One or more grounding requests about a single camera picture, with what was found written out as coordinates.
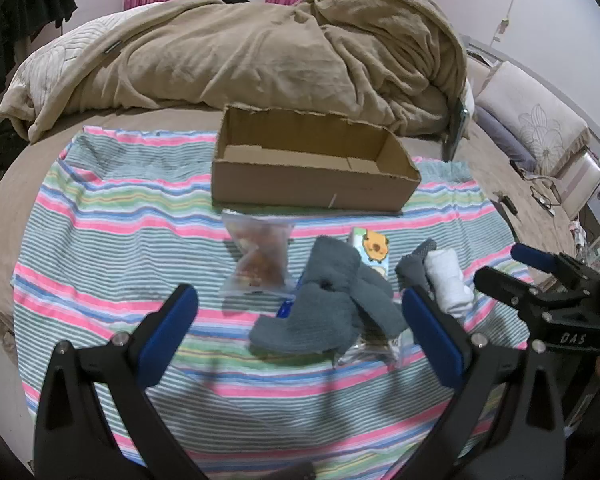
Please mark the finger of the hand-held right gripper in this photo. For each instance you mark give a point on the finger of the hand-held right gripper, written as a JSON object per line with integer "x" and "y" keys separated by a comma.
{"x": 532, "y": 257}
{"x": 505, "y": 287}

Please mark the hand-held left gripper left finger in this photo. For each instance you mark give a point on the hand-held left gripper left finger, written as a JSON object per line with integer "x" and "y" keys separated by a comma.
{"x": 172, "y": 330}

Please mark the clear zip bag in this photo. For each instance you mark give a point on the clear zip bag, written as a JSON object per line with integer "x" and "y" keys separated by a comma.
{"x": 375, "y": 350}

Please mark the grey purple pillow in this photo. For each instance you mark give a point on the grey purple pillow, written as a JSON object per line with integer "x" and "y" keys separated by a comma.
{"x": 502, "y": 135}

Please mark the clear bag of cotton swabs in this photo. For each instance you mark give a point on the clear bag of cotton swabs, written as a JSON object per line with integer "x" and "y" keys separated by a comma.
{"x": 260, "y": 260}

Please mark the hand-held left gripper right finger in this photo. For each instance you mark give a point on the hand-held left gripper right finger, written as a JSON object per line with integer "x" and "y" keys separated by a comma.
{"x": 432, "y": 335}

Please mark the small grey ribbed sock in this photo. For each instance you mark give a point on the small grey ribbed sock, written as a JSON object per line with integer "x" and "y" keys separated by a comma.
{"x": 414, "y": 267}

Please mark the white sock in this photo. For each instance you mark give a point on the white sock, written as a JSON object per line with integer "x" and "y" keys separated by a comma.
{"x": 450, "y": 285}

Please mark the blue tissue pack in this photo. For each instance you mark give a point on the blue tissue pack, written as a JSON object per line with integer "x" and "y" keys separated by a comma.
{"x": 285, "y": 308}

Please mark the cardboard box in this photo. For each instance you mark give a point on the cardboard box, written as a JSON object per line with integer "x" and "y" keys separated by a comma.
{"x": 300, "y": 180}

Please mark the striped colourful cloth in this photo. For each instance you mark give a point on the striped colourful cloth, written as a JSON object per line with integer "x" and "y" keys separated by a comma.
{"x": 130, "y": 220}

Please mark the floral beige pillow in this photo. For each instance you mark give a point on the floral beige pillow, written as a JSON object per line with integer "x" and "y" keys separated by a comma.
{"x": 535, "y": 115}

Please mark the beige fleece duvet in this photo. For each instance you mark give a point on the beige fleece duvet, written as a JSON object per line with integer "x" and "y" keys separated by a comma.
{"x": 240, "y": 55}

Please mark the metal frame leg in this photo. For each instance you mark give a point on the metal frame leg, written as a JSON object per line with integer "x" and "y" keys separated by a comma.
{"x": 456, "y": 127}

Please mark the cartoon print tissue pack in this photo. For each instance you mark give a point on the cartoon print tissue pack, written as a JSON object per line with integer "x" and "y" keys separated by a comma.
{"x": 375, "y": 250}

